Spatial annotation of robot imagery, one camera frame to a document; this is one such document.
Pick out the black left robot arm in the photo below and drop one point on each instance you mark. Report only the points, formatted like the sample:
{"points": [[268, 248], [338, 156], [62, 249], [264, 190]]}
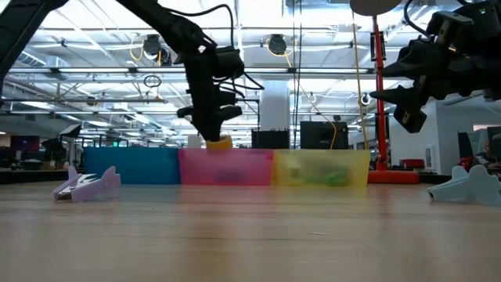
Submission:
{"points": [[164, 19]]}

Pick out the person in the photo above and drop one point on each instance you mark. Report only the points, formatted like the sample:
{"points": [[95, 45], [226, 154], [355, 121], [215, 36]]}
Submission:
{"points": [[489, 158]]}

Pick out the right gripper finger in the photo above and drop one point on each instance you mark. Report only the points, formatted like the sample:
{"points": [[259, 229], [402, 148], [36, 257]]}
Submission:
{"points": [[403, 96], [413, 62]]}

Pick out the red box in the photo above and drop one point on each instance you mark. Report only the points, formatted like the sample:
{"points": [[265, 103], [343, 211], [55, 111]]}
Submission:
{"points": [[411, 163]]}

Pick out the blue plastic bin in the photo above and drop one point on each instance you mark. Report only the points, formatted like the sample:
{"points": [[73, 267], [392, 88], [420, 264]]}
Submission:
{"points": [[133, 164]]}

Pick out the yellow tape roll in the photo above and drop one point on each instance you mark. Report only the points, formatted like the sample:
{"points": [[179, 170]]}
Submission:
{"points": [[223, 144]]}

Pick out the black monitor back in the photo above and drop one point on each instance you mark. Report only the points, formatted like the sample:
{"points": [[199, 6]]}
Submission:
{"points": [[321, 135]]}

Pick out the pink plastic bin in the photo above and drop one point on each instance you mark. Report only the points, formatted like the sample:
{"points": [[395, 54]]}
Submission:
{"points": [[225, 162]]}

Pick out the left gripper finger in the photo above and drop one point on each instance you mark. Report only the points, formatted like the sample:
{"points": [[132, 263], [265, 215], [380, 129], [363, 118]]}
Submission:
{"points": [[216, 128], [204, 129]]}

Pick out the yellow plastic bin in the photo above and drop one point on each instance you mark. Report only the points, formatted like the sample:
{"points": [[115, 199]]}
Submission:
{"points": [[321, 160]]}

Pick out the green mini stapler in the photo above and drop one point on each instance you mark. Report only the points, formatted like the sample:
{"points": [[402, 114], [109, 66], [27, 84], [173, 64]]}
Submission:
{"points": [[336, 179]]}

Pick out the red metal stand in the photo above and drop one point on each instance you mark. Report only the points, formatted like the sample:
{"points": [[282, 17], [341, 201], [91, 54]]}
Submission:
{"points": [[380, 117]]}

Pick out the light blue staple remover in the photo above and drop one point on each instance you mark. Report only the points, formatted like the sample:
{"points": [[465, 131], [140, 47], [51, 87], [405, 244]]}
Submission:
{"points": [[469, 188]]}

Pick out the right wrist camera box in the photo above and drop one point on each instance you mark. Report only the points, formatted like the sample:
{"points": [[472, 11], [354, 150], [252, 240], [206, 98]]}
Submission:
{"points": [[409, 119]]}

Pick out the black equipment box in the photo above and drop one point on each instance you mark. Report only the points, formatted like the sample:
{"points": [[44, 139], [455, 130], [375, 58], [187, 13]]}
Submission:
{"points": [[270, 139]]}

